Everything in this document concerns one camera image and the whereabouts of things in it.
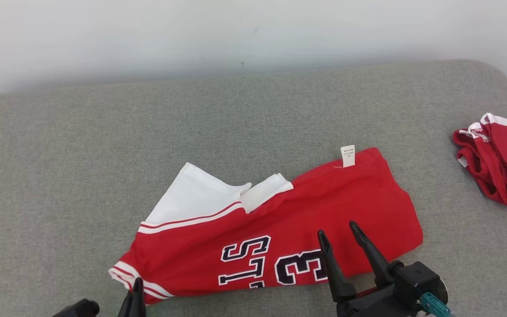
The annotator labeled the red basketball jersey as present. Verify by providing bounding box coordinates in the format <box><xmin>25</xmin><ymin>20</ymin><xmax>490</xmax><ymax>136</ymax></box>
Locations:
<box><xmin>108</xmin><ymin>145</ymin><xmax>424</xmax><ymax>306</ymax></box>

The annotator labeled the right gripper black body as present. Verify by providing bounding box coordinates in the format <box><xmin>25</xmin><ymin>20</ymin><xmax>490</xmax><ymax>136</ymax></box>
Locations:
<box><xmin>336</xmin><ymin>284</ymin><xmax>422</xmax><ymax>317</ymax></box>

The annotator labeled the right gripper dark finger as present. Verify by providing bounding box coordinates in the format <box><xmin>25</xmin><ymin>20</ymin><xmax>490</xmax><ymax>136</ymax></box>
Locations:
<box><xmin>349</xmin><ymin>221</ymin><xmax>405</xmax><ymax>289</ymax></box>
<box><xmin>317</xmin><ymin>229</ymin><xmax>358</xmax><ymax>304</ymax></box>

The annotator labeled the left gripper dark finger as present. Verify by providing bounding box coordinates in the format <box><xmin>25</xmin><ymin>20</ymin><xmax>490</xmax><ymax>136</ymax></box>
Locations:
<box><xmin>118</xmin><ymin>292</ymin><xmax>134</xmax><ymax>317</ymax></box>
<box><xmin>131</xmin><ymin>277</ymin><xmax>147</xmax><ymax>317</ymax></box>

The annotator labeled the grey fabric sofa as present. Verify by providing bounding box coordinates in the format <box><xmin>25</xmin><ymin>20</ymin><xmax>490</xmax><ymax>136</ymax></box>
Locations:
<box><xmin>0</xmin><ymin>59</ymin><xmax>507</xmax><ymax>317</ymax></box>

